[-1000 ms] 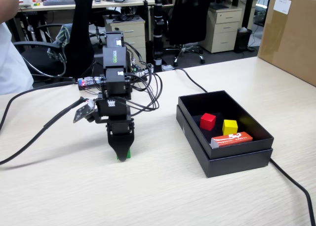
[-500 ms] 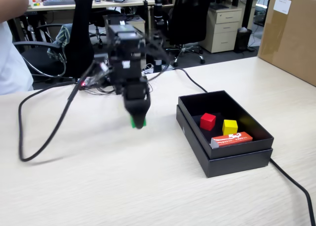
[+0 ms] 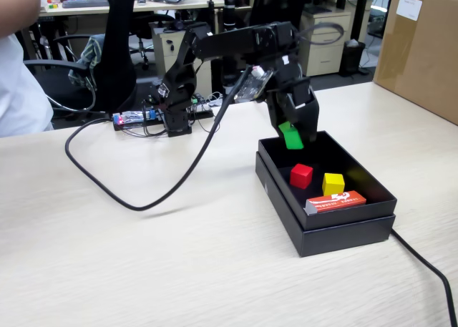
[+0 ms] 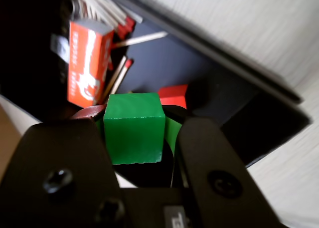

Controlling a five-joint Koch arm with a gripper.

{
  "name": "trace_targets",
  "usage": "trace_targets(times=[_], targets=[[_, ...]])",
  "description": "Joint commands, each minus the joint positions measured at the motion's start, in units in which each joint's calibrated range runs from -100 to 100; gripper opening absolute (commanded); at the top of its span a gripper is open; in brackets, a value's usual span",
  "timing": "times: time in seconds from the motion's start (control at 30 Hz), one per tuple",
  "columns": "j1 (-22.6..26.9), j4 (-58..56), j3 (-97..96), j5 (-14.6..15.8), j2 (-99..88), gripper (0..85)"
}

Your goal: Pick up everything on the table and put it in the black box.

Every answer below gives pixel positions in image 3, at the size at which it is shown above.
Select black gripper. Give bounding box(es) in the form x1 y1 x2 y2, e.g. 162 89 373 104
265 50 321 144

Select green wooden cube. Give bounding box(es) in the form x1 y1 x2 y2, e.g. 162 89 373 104
283 126 306 151

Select person's bare forearm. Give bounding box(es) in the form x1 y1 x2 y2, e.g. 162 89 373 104
0 0 42 39

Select black box tray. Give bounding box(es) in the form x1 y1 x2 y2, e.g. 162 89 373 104
258 130 399 232

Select black open box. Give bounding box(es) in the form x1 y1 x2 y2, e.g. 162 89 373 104
254 151 396 258

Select large cardboard box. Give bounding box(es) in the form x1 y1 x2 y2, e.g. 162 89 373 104
372 0 458 126

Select red wooden cube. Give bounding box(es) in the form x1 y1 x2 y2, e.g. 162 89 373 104
289 163 314 190

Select yellow wooden cube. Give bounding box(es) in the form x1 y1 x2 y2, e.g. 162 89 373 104
321 172 346 196

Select black trash bin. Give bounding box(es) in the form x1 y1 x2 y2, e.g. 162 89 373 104
338 39 367 77

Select orange rectangular carton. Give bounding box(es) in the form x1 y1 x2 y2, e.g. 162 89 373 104
303 190 368 216

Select circuit board with green terminals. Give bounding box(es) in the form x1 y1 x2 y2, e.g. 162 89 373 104
188 92 223 119

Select black mesh office chair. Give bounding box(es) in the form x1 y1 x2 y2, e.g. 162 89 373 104
238 0 311 31

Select black vertical pole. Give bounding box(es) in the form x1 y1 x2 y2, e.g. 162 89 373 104
220 0 240 95

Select beige drawer cabinet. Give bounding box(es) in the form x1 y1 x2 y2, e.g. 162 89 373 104
149 20 213 96

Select white shipping label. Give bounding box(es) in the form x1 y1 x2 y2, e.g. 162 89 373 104
396 0 424 21

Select controller board with red LED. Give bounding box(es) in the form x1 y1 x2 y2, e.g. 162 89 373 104
112 108 165 132

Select black high-back office chair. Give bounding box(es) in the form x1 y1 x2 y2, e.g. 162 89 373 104
23 0 139 115

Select beige office desk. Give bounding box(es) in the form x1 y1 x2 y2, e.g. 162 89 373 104
37 0 226 19

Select striped green cloth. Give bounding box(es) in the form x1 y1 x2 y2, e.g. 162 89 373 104
67 33 107 92

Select black keyboard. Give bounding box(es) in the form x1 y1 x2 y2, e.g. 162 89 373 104
62 0 110 9

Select white shirt torso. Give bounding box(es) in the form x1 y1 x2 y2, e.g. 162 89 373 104
0 32 55 139

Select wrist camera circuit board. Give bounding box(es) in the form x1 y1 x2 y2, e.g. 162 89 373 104
233 64 277 104

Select beige three-drawer pedestal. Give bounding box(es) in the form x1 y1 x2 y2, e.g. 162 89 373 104
296 9 354 78

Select thick black looping cable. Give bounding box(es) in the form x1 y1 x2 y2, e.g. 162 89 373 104
64 68 252 213

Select thick black table cable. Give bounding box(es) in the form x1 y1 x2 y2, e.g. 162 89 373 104
389 228 458 327

